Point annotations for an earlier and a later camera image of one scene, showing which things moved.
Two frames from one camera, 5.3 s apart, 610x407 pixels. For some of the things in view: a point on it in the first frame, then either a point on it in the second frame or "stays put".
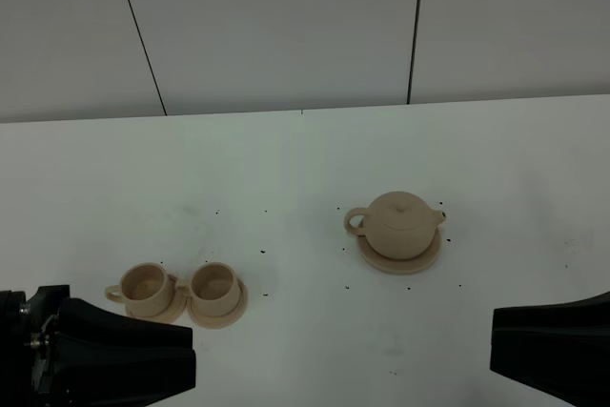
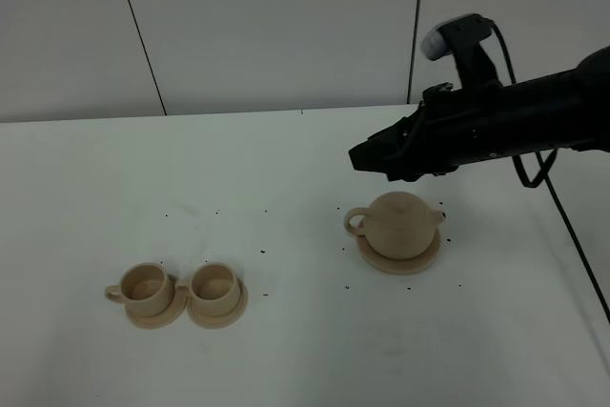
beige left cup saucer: x=173 y=311 stays put
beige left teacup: x=145 y=290 stays put
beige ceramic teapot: x=398 y=226 stays put
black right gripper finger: x=588 y=317 to x=381 y=150
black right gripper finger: x=573 y=366 to x=408 y=168
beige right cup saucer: x=224 y=321 stays put
